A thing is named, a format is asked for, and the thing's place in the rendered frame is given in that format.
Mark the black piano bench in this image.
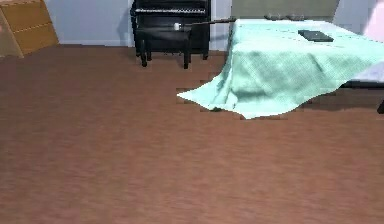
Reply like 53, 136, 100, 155
135, 25, 193, 70

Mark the bed with mint green blanket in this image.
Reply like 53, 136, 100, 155
176, 0, 384, 120

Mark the black upright piano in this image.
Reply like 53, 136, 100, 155
130, 0, 212, 61

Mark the black laptop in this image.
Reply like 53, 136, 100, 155
297, 29, 335, 43

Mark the light wooden chest of drawers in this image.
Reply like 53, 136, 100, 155
0, 0, 60, 59

